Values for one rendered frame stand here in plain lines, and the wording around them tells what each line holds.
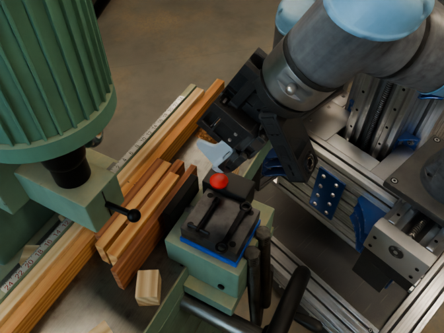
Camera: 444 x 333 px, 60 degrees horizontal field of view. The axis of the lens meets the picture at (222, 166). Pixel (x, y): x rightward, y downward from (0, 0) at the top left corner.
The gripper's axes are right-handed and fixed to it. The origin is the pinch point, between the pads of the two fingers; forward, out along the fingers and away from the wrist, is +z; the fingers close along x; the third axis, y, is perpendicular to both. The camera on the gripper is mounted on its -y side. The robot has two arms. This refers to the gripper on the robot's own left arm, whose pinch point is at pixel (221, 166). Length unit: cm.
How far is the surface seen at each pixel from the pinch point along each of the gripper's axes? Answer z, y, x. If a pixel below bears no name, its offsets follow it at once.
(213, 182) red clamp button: 3.6, -0.8, 0.8
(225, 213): 3.9, -5.2, 3.7
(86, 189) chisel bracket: 6.3, 13.0, 13.5
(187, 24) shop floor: 156, 58, -189
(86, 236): 19.2, 9.3, 15.1
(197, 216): 5.7, -2.1, 6.3
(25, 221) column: 35.5, 20.6, 15.4
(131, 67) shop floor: 158, 62, -126
